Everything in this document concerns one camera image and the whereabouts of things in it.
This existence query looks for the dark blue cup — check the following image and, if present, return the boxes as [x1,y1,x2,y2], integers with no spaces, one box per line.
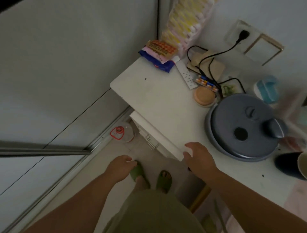
[274,152,307,180]

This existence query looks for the person's right forearm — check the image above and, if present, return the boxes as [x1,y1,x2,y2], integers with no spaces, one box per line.
[199,168,307,233]

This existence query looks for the blue packet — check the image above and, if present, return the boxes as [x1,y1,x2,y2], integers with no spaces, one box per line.
[138,50,176,73]

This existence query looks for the metal sliding door frame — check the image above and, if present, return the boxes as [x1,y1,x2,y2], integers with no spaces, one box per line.
[0,106,135,233]

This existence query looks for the pack of colourful small tubes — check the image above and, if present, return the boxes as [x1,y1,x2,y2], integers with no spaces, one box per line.
[195,75,219,93]

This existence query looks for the beige cloth pouch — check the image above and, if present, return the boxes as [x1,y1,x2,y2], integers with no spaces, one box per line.
[187,50,226,81]

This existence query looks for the black plug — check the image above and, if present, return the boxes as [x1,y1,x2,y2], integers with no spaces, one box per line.
[236,30,250,44]

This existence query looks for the gold framed wall switch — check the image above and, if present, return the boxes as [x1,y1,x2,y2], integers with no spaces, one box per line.
[244,34,284,66]

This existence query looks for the white cup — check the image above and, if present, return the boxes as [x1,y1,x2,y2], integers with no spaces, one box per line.
[297,152,307,180]

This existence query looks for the person's left forearm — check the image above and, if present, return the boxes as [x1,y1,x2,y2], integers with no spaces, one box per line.
[24,173,120,233]

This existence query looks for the blue and white container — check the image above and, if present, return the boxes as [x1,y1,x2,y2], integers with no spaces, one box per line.
[254,76,280,105]

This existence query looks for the clear jar with red lid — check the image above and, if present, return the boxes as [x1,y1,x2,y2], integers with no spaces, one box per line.
[110,122,135,143]

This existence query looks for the person's left hand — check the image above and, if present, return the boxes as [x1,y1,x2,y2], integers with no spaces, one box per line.
[105,155,138,184]

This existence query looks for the pink packet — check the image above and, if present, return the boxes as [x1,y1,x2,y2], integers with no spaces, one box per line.
[142,47,174,64]

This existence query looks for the small green printed packet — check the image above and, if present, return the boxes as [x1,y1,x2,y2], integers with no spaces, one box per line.
[222,84,241,97]

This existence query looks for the green slipper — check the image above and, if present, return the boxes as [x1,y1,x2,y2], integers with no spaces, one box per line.
[156,170,173,193]
[130,161,151,189]

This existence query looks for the round wooden lid jar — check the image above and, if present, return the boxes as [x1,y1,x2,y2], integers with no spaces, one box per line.
[194,86,217,108]

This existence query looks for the person's right hand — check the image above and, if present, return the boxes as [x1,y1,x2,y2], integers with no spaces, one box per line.
[183,142,220,180]

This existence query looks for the black power cable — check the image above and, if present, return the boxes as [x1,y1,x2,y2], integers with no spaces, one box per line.
[187,41,246,99]

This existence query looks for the clear plastic storage box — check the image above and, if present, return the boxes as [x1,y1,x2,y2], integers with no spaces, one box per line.
[276,88,307,149]

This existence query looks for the pack of toilet paper rolls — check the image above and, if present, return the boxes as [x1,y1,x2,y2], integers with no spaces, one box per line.
[161,0,217,57]

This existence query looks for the white power strip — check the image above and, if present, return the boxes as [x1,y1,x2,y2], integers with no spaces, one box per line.
[175,60,198,90]

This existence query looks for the metal drawer handle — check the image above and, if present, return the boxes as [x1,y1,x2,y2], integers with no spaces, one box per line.
[145,134,159,150]

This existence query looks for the white wall socket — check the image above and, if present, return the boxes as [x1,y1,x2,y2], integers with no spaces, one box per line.
[224,20,260,54]

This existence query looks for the yellow stool leg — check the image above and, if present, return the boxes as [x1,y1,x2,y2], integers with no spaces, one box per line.
[189,185,212,213]

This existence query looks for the olive green shorts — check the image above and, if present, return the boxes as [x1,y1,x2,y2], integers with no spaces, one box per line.
[103,189,207,233]

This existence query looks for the grey electric cooking pot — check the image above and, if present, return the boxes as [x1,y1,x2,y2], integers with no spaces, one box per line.
[205,94,289,162]

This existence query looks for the orange snack packet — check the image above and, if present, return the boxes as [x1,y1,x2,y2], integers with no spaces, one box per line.
[146,40,178,59]

